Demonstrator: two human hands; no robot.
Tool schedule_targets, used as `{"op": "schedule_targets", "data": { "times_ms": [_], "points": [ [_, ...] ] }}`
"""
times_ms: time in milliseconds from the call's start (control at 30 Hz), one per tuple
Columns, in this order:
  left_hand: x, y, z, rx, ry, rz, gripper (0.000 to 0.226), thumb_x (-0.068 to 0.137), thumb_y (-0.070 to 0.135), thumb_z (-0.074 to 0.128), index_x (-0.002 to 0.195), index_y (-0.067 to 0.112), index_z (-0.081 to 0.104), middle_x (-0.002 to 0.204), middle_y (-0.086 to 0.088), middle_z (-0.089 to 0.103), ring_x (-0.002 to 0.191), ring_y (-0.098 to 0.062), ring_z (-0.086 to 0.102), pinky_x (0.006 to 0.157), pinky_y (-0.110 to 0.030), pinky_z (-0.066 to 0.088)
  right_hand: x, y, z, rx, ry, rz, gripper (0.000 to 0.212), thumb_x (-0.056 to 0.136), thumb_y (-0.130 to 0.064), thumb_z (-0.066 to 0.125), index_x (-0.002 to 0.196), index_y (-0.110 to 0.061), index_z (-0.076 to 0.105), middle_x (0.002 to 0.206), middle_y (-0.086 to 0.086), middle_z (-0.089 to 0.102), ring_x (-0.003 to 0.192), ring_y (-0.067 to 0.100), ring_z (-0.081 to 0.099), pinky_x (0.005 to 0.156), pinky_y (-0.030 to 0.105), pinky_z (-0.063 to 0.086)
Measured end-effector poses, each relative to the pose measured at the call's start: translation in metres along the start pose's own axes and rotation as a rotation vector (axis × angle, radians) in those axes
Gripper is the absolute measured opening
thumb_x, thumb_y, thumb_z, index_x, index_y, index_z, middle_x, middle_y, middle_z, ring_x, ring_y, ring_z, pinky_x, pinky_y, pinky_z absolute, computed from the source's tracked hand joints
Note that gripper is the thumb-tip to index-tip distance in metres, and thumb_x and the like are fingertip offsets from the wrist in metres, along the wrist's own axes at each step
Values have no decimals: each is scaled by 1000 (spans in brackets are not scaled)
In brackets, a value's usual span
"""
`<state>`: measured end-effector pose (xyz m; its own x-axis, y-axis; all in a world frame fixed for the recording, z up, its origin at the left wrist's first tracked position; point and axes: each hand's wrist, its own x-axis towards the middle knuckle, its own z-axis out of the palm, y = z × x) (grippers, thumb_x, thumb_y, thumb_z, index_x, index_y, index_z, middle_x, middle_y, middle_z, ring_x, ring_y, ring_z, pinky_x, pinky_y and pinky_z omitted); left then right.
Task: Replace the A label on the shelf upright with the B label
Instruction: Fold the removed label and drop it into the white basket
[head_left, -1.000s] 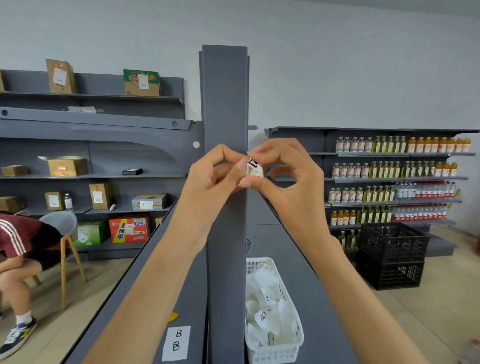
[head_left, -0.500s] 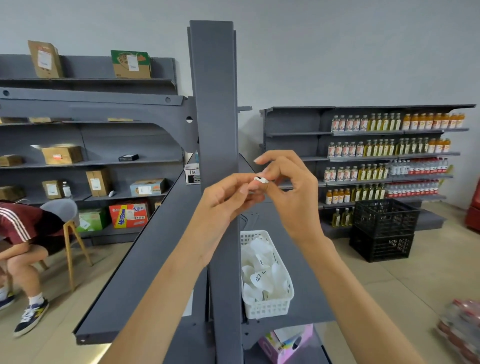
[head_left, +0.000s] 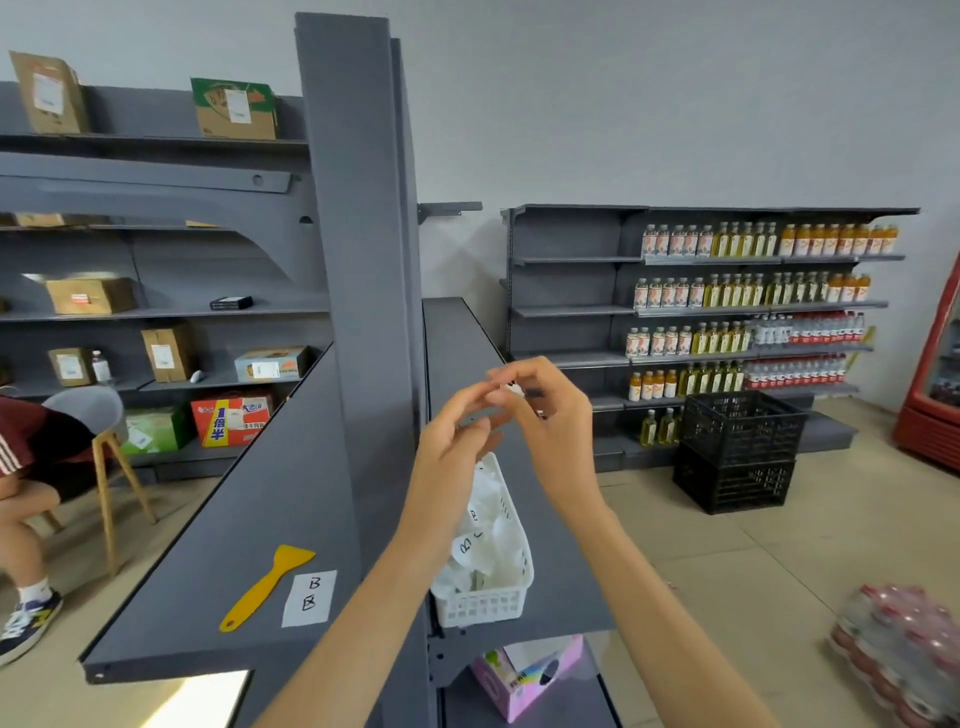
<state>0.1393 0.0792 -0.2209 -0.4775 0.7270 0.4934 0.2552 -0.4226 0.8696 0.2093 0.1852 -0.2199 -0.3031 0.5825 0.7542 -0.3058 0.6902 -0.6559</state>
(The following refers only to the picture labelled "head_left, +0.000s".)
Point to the person's right hand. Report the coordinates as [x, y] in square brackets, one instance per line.
[562, 442]

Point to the person's left hand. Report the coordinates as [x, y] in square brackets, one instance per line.
[442, 472]

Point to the grey metal gondola shelf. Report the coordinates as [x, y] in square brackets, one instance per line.
[352, 300]

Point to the person's left forearm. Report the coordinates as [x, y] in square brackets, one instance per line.
[360, 645]

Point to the person's right forearm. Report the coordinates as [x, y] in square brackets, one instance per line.
[660, 622]

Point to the orange drink bottle white label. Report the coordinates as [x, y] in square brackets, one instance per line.
[658, 385]
[635, 388]
[670, 385]
[647, 386]

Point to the rows of red-label water bottles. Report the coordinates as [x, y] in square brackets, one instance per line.
[810, 330]

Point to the cardboard box with white label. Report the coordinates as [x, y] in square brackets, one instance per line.
[169, 352]
[49, 92]

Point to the small cardboard box white label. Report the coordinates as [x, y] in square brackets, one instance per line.
[71, 366]

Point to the cardboard box with red label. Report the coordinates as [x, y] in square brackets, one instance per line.
[90, 295]

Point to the pile of crumpled white papers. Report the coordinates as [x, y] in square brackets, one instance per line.
[487, 540]

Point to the olive green glass bottle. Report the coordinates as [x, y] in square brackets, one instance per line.
[667, 427]
[649, 430]

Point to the white plastic basket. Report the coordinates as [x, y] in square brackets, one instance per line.
[480, 604]

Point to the yellow plastic scraper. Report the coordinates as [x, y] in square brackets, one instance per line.
[289, 559]

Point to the grey shelving unit with bottles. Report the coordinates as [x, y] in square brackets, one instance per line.
[562, 240]

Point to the light blue carton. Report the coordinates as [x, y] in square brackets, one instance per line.
[271, 364]

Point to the red and yellow carton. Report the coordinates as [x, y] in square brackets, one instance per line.
[231, 420]

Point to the pink tissue box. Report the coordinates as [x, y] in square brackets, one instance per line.
[517, 686]

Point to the small flat black box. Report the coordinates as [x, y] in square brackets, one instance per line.
[231, 303]

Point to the light green carton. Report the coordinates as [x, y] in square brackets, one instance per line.
[154, 429]

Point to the rows of orange juice bottles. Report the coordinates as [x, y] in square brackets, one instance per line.
[825, 240]

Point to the taped cardboard box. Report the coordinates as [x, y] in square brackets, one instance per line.
[202, 223]

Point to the small clear bottle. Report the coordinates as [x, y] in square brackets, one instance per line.
[101, 367]

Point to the grey chair with wooden legs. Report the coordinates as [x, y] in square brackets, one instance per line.
[90, 405]

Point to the red drinks fridge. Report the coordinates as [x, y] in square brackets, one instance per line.
[926, 431]

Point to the shrink-wrapped pack of bottles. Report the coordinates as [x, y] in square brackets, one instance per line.
[900, 652]

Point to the green-topped cardboard box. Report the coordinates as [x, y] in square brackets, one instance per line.
[235, 109]

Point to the grey shelving unit with boxes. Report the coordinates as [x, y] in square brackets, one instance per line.
[135, 112]

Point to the cardboard box with red print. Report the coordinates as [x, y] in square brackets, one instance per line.
[37, 220]

